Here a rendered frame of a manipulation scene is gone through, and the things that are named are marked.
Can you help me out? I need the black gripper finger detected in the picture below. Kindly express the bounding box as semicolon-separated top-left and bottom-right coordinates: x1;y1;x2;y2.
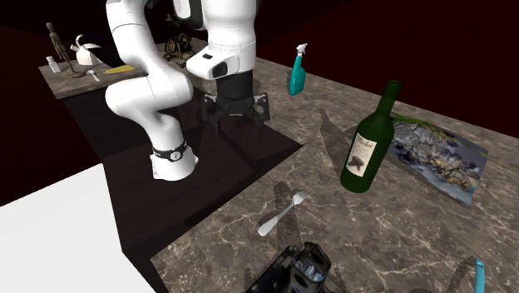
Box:
200;93;223;137
252;92;271;128

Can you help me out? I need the wooden mannequin figure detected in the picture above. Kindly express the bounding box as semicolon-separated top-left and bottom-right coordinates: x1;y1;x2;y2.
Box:
44;22;85;79

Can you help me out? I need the black kitchen appliance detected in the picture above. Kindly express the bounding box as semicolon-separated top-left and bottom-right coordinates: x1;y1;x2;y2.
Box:
242;241;350;293

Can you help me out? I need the teal spray bottle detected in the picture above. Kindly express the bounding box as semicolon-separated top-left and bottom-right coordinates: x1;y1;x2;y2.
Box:
288;42;309;97

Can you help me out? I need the yellow flat tool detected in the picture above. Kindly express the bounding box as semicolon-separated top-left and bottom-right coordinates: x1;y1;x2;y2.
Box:
102;64;137;76

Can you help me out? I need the silver fork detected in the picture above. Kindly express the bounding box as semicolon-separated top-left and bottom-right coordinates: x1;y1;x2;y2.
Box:
256;190;312;238

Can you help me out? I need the green wine bottle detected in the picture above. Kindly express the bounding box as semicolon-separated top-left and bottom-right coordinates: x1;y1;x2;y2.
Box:
339;79;403;195

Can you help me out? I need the dark robot stand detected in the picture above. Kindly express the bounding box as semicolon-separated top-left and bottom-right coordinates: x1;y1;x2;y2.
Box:
62;82;304;293

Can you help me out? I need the white kettle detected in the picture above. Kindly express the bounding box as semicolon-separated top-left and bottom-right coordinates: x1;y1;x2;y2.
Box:
69;33;103;67

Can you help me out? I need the white salt shaker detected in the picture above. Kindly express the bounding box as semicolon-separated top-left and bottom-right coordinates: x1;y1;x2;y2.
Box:
45;55;62;74

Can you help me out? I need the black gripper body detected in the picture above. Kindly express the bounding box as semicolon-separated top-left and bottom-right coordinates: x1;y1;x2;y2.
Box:
214;71;261;118

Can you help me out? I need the landscape picture book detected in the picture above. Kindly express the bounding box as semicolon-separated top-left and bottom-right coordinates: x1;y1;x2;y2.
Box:
383;112;490;207

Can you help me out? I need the dark brass machine figure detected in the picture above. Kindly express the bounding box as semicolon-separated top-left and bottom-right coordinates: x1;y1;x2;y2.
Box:
163;12;196;67

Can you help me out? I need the teal handle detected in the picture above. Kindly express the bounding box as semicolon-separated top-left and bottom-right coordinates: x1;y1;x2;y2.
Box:
473;259;487;293

